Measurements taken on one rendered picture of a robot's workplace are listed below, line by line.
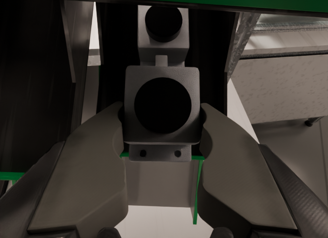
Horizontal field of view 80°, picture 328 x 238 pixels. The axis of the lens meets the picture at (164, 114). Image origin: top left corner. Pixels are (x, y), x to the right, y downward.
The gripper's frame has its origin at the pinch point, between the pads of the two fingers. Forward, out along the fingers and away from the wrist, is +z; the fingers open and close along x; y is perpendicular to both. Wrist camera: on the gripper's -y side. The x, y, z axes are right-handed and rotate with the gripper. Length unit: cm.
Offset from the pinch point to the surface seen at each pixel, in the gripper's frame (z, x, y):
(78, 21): 9.4, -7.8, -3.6
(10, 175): 1.3, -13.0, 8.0
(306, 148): 106, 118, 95
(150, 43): 6.0, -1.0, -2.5
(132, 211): 17.4, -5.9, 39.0
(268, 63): 80, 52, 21
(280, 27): 85, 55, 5
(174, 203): 11.5, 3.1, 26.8
